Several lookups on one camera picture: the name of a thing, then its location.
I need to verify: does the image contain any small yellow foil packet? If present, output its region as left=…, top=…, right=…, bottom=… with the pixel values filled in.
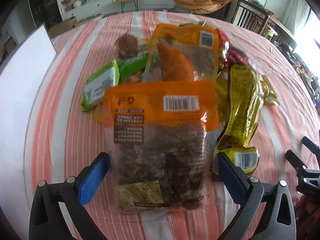
left=259, top=75, right=280, bottom=106

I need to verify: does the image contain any yellow foil snack bag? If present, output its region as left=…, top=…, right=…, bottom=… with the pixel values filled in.
left=213, top=64, right=264, bottom=174

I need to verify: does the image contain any red label snack bag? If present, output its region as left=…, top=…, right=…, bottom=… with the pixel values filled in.
left=215, top=29, right=252, bottom=72

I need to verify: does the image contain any orange clear nut bag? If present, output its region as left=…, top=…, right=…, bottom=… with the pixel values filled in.
left=94, top=80, right=219, bottom=212

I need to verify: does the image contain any orange peanut snack bag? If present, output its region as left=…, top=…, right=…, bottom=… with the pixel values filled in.
left=142, top=22, right=220, bottom=82

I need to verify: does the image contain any green label snack bag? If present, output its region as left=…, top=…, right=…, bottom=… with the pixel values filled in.
left=81, top=53, right=149, bottom=112

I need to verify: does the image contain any striped pink white tablecloth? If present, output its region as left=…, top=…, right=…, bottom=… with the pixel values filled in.
left=24, top=11, right=319, bottom=239

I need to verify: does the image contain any white storage box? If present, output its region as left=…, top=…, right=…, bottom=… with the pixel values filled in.
left=1, top=25, right=56, bottom=228

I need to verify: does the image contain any orange lounge chair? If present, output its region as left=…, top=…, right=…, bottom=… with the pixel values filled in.
left=173, top=0, right=232, bottom=15

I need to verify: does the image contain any cardboard box on floor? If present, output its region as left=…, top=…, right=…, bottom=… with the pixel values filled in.
left=48, top=16, right=77, bottom=39

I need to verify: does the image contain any white tv cabinet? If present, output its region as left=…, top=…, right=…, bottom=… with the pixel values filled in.
left=61, top=0, right=174, bottom=20

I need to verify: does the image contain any red flower vase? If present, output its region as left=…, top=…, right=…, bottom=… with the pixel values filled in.
left=61, top=0, right=73, bottom=12

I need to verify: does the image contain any small wooden bench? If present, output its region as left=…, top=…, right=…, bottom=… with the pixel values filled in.
left=115, top=0, right=143, bottom=13

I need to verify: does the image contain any black tall cabinet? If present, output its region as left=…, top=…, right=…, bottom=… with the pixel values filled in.
left=28, top=0, right=62, bottom=30

